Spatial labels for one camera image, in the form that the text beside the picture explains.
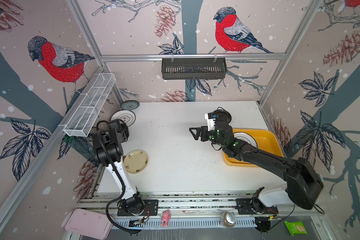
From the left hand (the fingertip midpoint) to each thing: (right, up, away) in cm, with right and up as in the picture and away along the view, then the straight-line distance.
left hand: (125, 123), depth 104 cm
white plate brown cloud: (+83, -9, -8) cm, 84 cm away
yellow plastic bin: (+96, -11, -7) cm, 97 cm away
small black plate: (+73, +5, +9) cm, 73 cm away
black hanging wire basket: (+47, +39, +2) cm, 61 cm away
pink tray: (0, -46, -36) cm, 58 cm away
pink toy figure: (+33, -43, -35) cm, 64 cm away
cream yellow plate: (+12, -22, -16) cm, 30 cm away
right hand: (+47, -2, -24) cm, 53 cm away
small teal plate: (-4, +15, +18) cm, 24 cm away
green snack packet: (+94, -46, -37) cm, 111 cm away
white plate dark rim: (-2, +5, +10) cm, 11 cm away
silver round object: (+63, -44, -35) cm, 84 cm away
